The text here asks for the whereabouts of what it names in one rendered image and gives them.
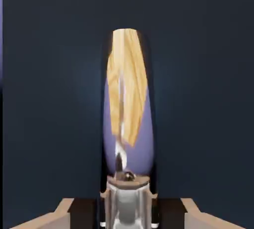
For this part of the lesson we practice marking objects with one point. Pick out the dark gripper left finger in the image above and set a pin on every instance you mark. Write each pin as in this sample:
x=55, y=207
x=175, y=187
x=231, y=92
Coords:
x=79, y=213

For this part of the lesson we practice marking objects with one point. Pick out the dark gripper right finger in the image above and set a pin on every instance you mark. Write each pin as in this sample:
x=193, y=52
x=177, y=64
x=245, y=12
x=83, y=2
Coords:
x=174, y=213

